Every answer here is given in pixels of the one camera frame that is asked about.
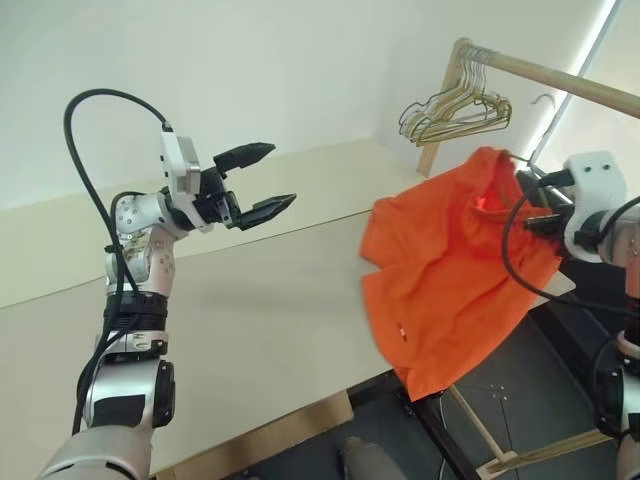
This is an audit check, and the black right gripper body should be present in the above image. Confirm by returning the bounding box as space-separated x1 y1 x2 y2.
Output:
537 183 575 225

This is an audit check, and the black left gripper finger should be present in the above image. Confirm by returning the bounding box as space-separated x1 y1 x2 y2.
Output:
232 193 298 232
212 142 277 174

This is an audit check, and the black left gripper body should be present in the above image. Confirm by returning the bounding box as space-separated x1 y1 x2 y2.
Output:
192 167 242 231

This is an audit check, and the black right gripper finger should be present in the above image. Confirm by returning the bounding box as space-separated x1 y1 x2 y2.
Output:
515 169 549 194
523 214 564 236

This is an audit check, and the thin wire clothes hanger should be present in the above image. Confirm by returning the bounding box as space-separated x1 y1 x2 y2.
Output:
497 92 560 166

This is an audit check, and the orange shirt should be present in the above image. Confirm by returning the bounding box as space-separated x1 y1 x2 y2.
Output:
358 146 564 403

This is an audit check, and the wooden rack rod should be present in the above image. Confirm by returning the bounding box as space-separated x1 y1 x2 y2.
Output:
452 38 640 120

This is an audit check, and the bright light strip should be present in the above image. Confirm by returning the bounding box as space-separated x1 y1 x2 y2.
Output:
528 0 620 166

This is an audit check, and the grey rounded shape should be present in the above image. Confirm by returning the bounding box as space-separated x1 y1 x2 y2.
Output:
339 435 401 480

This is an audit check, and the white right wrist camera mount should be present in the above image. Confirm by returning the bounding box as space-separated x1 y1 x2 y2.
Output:
562 149 629 264

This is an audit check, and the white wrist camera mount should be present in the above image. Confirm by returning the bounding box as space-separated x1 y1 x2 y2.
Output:
158 131 216 235
562 149 629 264

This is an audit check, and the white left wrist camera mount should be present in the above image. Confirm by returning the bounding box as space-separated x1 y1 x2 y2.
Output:
158 131 216 235

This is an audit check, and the gold wire hanger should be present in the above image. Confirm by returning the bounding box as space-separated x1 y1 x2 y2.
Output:
414 49 509 139
398 47 484 148
402 47 489 141
422 52 514 136

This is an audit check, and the wooden rack upright post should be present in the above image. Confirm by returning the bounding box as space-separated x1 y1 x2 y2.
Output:
416 38 472 177

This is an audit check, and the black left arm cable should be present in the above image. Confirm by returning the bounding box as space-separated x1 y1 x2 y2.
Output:
63 88 176 436

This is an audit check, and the black metal table frame bar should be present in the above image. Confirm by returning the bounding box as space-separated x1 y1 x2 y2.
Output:
397 384 481 480

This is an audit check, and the wooden rack base frame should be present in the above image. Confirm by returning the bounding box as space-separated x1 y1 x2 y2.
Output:
447 384 621 475

